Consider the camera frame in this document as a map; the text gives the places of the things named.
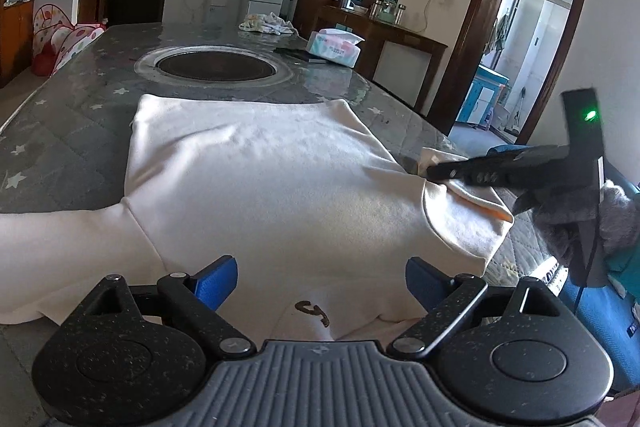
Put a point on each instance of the person's right hand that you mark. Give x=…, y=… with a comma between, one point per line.
x=552, y=232

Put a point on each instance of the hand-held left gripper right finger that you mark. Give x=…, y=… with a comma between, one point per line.
x=427, y=284

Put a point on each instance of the cream sweatshirt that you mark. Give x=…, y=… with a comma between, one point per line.
x=275, y=182

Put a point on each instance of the low wooden cabinet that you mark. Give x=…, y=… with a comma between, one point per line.
x=92, y=7

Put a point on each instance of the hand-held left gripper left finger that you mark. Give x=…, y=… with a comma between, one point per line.
x=216, y=283

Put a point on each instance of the light blue cabinet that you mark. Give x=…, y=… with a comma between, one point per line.
x=482, y=99

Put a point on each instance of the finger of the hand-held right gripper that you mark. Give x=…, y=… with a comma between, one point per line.
x=505, y=150
x=475, y=172

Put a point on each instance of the wooden sideboard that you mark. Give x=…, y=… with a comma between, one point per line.
x=395, y=39

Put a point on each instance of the round built-in cooktop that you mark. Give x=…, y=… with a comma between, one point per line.
x=215, y=66

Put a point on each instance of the dotted play tent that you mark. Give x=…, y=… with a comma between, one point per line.
x=65, y=39

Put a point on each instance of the tissue pack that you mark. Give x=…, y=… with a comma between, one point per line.
x=332, y=49

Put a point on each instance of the glass jar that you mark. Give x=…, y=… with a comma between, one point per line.
x=375, y=8
x=399, y=12
x=387, y=9

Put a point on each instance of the white water dispenser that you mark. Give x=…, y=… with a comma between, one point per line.
x=218, y=2

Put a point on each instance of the flat black device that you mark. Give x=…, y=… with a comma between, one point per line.
x=300, y=55

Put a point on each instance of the crumpled patterned cloth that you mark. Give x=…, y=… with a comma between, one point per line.
x=265, y=24

